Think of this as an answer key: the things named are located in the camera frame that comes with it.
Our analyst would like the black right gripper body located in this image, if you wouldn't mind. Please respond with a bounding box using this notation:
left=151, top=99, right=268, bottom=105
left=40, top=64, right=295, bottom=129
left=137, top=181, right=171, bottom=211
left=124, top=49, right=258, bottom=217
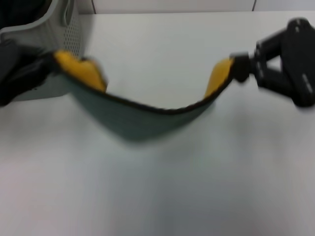
left=280, top=16, right=315, bottom=109

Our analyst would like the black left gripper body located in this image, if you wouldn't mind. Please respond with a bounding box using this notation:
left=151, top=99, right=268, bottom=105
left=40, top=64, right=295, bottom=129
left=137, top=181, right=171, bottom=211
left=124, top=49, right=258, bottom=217
left=0, top=40, right=37, bottom=107

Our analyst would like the green and yellow towel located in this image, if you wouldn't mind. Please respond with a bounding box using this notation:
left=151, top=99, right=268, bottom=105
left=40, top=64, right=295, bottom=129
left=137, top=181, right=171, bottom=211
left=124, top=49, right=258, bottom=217
left=53, top=49, right=236, bottom=143

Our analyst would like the grey perforated storage basket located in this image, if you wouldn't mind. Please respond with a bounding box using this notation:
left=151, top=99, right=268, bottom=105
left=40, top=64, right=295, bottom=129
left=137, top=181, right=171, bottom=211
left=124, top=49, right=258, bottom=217
left=0, top=0, right=81, bottom=101

